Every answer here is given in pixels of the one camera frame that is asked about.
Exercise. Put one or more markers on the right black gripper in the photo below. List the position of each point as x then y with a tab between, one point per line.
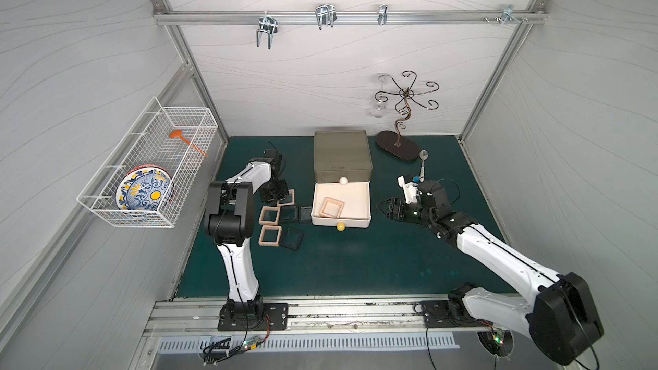
407	210

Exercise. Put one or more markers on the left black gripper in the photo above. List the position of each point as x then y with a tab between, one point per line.
277	190

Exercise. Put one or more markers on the three-tier drawer cabinet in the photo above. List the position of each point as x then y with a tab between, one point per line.
343	168

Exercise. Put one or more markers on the pink brooch box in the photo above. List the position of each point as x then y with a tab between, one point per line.
269	215
331	208
270	236
288	200

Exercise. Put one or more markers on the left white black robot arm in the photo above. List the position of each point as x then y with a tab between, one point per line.
229	221

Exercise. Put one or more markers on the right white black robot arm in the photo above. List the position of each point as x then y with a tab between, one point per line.
555	311

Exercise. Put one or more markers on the black brooch box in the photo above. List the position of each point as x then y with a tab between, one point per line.
291	239
289	215
305	215

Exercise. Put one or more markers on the hello kitty metal spoon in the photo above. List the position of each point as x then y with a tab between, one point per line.
423	156

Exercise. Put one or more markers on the brown metal jewelry stand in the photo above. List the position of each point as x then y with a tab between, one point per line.
394	142

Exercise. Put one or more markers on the clear wine glass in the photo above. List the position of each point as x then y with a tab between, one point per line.
379	101

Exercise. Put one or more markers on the orange plastic spoon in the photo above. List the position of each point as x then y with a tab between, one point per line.
178	134

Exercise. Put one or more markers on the blue yellow patterned plate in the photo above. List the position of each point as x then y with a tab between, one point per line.
143	189

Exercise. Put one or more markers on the metal double hook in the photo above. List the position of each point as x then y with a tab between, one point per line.
268	26
325	15

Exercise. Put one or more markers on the white vent strip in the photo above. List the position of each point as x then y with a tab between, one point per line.
317	342

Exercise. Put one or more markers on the metal single hook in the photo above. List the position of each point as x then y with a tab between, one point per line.
382	15

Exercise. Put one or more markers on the metal hook right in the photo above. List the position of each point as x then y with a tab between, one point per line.
507	16

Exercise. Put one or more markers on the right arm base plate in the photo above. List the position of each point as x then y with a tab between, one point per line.
445	314

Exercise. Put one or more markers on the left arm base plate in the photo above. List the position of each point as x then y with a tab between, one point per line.
240	317

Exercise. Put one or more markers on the white wire basket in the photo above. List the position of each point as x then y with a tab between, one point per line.
148	143

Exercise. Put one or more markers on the aluminium top rail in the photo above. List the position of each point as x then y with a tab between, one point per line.
345	17

